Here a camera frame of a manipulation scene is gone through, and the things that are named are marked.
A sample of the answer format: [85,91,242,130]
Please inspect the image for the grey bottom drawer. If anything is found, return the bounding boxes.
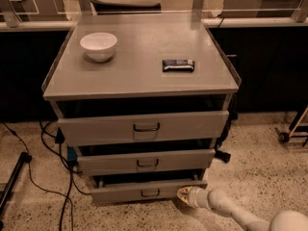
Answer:
[90,173,207,205]

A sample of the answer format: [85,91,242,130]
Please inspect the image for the grey drawer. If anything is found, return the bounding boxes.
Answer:
[78,149,215,176]
[58,111,229,146]
[90,173,207,205]

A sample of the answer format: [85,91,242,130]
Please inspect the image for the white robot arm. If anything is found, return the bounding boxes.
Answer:
[177,186,308,231]

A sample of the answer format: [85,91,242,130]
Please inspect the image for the grey middle drawer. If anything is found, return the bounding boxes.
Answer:
[78,149,215,176]

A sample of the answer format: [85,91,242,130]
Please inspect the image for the grey top drawer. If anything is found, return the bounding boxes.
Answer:
[58,111,229,146]

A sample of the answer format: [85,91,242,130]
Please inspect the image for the grey drawer cabinet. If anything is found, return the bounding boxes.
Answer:
[41,13,243,185]

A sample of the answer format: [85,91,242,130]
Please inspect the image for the black power plug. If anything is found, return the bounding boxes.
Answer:
[215,150,231,163]

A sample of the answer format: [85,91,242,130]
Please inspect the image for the blue box behind cabinet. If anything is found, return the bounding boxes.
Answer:
[66,146,78,162]

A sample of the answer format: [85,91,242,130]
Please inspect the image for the dark blue snack bar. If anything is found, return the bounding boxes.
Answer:
[162,60,195,72]

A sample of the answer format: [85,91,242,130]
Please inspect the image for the white ceramic bowl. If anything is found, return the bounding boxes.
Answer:
[80,33,117,63]

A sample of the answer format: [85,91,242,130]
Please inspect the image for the wheeled cart frame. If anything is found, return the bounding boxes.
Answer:
[275,105,308,146]

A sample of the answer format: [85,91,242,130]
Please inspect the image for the black floor cables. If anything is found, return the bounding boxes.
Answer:
[2,118,97,231]

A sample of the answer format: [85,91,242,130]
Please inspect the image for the black floor rail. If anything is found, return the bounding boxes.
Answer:
[0,152,32,214]

